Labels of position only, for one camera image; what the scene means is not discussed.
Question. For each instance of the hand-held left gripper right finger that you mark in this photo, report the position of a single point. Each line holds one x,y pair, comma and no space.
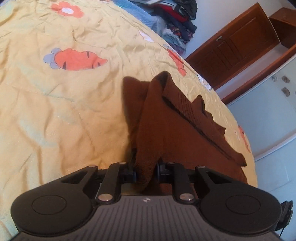
158,173

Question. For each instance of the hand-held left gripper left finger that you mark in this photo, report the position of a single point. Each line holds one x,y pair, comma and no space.
134,176

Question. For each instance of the brown knit sweater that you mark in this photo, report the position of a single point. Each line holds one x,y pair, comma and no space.
185,143

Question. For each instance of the pile of clothes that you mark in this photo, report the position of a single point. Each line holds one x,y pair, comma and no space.
178,16

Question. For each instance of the yellow carrot print quilt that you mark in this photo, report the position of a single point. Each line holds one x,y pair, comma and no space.
57,104

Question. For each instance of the white sliding wardrobe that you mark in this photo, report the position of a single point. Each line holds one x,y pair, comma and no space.
266,115

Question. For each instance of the brown wooden door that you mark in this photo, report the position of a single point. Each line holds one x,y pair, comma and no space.
240,46

